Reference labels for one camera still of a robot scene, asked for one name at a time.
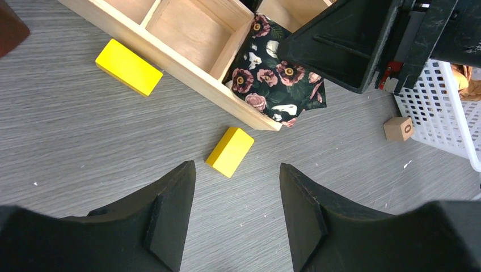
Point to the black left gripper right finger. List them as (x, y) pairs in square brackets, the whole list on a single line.
[(328, 232)]

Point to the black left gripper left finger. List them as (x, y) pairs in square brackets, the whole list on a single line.
[(143, 231)]

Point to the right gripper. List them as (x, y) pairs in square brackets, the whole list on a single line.
[(344, 43)]

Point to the black pink floral tie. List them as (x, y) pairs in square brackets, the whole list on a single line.
[(276, 88)]

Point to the small wooden letter cube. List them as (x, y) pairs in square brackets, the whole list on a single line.
[(398, 129)]

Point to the yellow block upright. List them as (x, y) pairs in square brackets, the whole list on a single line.
[(230, 151)]

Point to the white plastic basket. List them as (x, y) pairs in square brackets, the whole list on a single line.
[(440, 118)]

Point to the orange gold tie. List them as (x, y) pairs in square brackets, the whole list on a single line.
[(468, 81)]

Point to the wooden compartment tray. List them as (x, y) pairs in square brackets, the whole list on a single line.
[(196, 41)]

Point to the yellow block near tray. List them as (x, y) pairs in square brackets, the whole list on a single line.
[(128, 68)]

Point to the brown wooden metronome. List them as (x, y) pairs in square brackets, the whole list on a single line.
[(13, 30)]

